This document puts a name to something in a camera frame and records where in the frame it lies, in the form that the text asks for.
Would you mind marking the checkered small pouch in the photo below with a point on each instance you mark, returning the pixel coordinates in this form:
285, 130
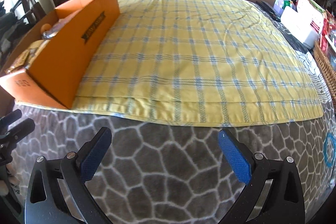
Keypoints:
49, 34

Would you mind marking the white plastic storage box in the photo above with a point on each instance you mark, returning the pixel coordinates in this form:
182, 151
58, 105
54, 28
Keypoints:
300, 27

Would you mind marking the yellow plaid tablecloth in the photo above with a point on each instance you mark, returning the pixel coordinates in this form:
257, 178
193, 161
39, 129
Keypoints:
213, 63

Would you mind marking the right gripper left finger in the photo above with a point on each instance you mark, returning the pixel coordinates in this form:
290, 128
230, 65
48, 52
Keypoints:
45, 202

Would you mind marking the orange ball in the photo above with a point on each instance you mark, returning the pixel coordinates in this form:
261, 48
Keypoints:
45, 27

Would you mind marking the orange cardboard box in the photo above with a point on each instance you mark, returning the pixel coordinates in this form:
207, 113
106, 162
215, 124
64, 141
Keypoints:
48, 72

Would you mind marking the purple plastic basket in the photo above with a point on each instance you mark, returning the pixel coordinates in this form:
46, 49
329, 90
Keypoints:
280, 5

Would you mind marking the wicker basket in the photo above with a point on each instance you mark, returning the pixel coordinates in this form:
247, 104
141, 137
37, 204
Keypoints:
326, 69

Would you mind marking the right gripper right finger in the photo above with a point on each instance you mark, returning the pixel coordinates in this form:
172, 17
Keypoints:
284, 202

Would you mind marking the round instant noodle bowl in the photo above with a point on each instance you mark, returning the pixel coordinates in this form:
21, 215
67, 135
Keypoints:
60, 24

